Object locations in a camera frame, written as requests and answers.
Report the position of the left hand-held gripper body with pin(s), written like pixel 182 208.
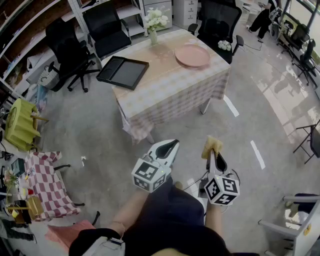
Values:
pixel 147 175

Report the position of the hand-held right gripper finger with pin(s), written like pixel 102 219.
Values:
pixel 210 162
pixel 220 163

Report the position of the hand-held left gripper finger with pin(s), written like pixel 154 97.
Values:
pixel 173 156
pixel 162 145

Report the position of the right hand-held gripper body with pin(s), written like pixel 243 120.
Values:
pixel 222 190

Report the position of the pink plate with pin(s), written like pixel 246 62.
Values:
pixel 191 55

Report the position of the person's left forearm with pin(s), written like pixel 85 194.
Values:
pixel 132 207

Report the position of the person's right forearm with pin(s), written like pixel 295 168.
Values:
pixel 213 217

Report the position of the person's beige shoe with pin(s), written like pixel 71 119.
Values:
pixel 178 185

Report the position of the person's dark clothing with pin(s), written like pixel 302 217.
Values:
pixel 170 220

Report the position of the pink checked tablecloth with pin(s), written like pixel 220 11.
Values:
pixel 170 87

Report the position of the black tray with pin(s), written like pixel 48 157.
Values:
pixel 125 72

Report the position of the white grey bag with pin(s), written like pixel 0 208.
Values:
pixel 105 246

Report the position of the white metal rack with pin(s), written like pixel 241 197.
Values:
pixel 297 230

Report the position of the black folding chair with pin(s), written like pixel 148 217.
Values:
pixel 313 143

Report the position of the red white checked cloth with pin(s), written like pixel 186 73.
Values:
pixel 47 185

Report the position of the pink cloth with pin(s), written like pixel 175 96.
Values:
pixel 65 233

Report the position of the clear glass vase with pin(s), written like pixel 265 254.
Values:
pixel 153 38

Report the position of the small white flower bunch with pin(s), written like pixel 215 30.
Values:
pixel 224 45

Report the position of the wooden desk organiser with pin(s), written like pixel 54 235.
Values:
pixel 32 208

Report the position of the white flower bouquet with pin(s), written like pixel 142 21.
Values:
pixel 156 18

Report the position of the woven basket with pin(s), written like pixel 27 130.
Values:
pixel 50 78

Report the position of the black mesh office chair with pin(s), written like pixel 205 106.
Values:
pixel 217 25

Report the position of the green cloth stool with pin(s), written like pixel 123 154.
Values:
pixel 21 125

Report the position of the white filing cabinet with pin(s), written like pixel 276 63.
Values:
pixel 186 11

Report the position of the white metal shelf unit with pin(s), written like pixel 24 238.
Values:
pixel 130 12

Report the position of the brown wall shelving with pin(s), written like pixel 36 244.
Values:
pixel 22 30

